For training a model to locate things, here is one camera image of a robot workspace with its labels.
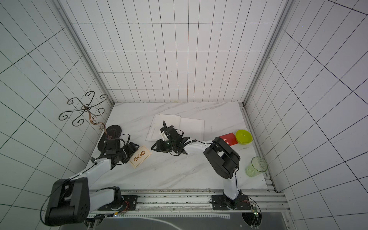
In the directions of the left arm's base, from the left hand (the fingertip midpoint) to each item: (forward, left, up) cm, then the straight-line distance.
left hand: (136, 151), depth 90 cm
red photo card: (+12, -63, -2) cm, 64 cm away
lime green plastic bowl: (+11, -72, 0) cm, 73 cm away
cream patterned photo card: (-2, -2, -1) cm, 4 cm away
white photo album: (+19, -37, -1) cm, 42 cm away
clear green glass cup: (-7, -78, -3) cm, 78 cm away
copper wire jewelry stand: (+11, +19, +29) cm, 36 cm away
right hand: (+2, -13, +7) cm, 15 cm away
